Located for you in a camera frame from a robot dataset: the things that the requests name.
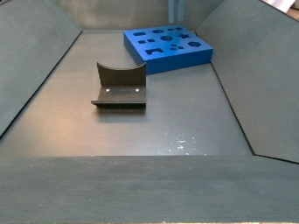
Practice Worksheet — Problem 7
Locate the blue shape-sorting board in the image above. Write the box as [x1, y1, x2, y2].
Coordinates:
[122, 24, 213, 74]

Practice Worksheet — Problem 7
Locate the dark curved holder stand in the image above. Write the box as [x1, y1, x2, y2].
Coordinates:
[90, 64, 145, 107]

